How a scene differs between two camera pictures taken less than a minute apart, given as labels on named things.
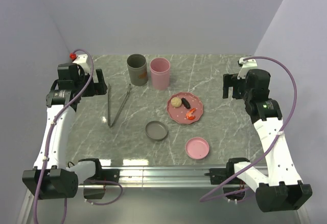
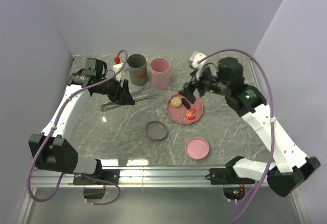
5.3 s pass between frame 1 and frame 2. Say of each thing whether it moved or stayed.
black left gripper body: moved
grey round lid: stayed
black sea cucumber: stayed
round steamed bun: stayed
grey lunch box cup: stayed
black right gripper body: moved
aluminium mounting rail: stayed
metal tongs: moved
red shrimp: stayed
